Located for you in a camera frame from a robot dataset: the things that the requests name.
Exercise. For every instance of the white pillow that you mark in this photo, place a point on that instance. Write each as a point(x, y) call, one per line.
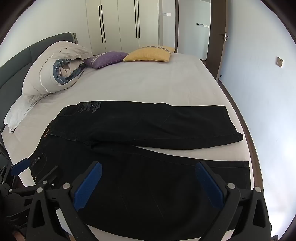
point(16, 113)

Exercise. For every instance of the yellow cushion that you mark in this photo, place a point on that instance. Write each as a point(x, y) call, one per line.
point(148, 55)

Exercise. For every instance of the brown door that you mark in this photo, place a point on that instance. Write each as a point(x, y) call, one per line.
point(218, 58)

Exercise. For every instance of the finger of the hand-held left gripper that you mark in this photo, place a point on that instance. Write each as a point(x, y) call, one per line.
point(49, 177)
point(21, 165)

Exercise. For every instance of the cream wardrobe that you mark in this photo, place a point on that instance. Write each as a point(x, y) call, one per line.
point(124, 23)

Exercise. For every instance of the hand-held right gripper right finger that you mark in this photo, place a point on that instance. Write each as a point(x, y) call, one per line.
point(208, 187)

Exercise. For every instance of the bed with white sheet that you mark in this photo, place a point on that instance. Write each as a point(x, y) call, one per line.
point(150, 81)

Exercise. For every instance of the square wall switch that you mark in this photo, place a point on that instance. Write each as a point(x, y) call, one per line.
point(279, 62)

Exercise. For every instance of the black pants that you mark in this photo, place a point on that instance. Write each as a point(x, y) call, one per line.
point(138, 180)

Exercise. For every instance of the small wall control panel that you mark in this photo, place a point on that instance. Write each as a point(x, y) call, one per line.
point(167, 14)

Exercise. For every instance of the rolled beige duvet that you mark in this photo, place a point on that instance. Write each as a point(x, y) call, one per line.
point(39, 76)

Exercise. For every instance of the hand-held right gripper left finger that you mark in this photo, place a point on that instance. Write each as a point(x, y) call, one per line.
point(89, 185)

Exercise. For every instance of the grey padded headboard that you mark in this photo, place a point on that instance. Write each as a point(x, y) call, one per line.
point(13, 67)

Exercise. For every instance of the purple cushion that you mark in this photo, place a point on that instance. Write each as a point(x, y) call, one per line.
point(106, 59)

